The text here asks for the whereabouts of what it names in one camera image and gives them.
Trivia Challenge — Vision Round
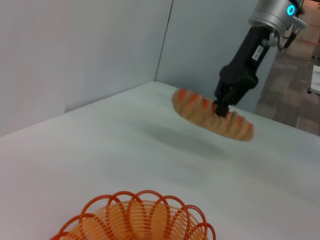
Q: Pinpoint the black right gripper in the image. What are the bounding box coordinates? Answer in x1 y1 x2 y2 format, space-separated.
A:
214 26 273 118

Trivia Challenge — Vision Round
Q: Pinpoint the striped bread loaf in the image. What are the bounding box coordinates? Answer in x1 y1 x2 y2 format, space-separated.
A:
170 87 255 143

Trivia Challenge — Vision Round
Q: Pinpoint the silver connector with cable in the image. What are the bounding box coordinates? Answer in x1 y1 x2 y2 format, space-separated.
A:
261 18 308 52

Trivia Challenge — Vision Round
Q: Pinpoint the white wheeled furniture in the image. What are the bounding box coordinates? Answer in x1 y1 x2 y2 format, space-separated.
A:
307 64 320 95

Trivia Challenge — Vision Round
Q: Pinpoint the orange woven plastic basket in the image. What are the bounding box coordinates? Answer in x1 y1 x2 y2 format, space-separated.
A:
48 190 217 240

